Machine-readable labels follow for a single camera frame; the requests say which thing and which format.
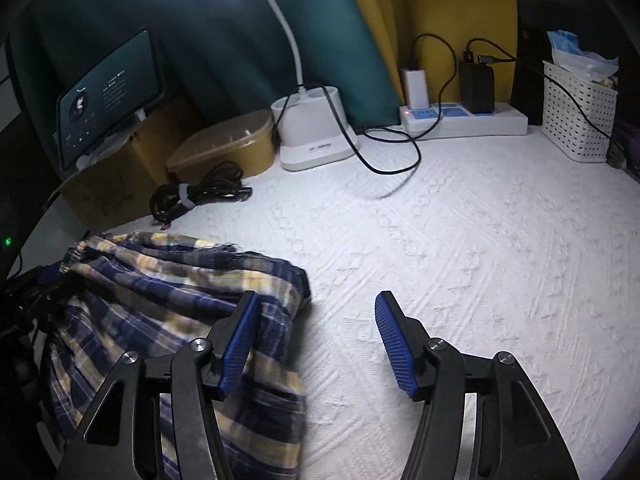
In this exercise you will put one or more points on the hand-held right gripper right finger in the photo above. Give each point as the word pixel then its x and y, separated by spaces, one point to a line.
pixel 395 345

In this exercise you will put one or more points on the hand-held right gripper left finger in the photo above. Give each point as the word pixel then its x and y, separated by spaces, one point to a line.
pixel 240 345

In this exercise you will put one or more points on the blue yellow plaid pants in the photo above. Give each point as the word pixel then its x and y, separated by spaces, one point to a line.
pixel 150 280

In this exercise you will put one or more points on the brown cardboard box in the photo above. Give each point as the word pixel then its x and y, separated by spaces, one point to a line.
pixel 125 180

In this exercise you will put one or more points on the white tablet stand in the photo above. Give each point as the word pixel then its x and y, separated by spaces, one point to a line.
pixel 100 152

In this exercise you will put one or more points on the tan lidded container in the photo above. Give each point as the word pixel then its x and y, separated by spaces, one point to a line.
pixel 225 155

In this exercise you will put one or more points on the white desk lamp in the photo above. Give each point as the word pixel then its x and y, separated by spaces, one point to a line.
pixel 305 145

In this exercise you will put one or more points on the tablet with dark screen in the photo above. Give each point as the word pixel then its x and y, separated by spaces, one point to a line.
pixel 105 100

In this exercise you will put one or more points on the white power strip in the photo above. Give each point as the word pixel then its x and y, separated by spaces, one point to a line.
pixel 475 125

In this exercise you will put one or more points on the white charger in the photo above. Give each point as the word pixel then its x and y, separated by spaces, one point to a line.
pixel 416 87

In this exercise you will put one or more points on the black power adapter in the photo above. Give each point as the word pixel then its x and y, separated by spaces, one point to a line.
pixel 477 90

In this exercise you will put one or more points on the white plastic basket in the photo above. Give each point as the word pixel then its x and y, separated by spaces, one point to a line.
pixel 565 130

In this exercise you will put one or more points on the teal curtain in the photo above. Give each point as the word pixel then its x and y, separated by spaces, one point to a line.
pixel 225 35

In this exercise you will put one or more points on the blue plastic bag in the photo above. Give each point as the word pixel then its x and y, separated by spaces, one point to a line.
pixel 570 55

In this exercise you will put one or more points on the yellow curtain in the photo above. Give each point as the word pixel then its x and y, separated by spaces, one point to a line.
pixel 450 0

